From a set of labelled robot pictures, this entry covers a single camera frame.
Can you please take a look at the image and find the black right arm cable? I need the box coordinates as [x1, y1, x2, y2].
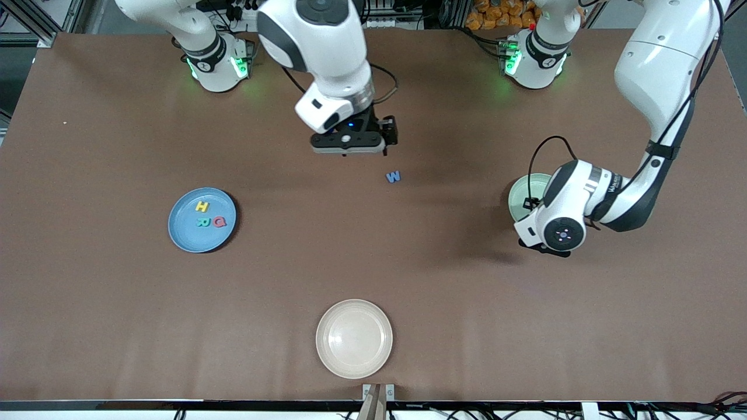
[280, 61, 400, 107]

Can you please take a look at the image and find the white power strip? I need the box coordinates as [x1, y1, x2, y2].
[231, 0, 261, 23]

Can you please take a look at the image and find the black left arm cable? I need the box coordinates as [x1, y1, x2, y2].
[527, 0, 727, 202]

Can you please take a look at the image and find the blue plate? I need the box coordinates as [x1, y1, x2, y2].
[167, 187, 237, 253]

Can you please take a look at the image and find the bag of orange items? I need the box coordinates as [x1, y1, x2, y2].
[465, 0, 540, 31]

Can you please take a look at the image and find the beige plate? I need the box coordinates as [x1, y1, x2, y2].
[316, 299, 393, 380]

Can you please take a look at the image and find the wooden stick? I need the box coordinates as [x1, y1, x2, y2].
[357, 383, 388, 420]

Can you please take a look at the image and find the aluminium frame post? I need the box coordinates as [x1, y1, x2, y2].
[722, 0, 747, 27]
[0, 0, 62, 48]
[438, 0, 470, 30]

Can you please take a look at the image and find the green plate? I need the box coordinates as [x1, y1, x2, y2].
[508, 173, 553, 223]

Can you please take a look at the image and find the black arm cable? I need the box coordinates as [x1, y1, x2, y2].
[280, 61, 400, 107]
[527, 0, 727, 202]

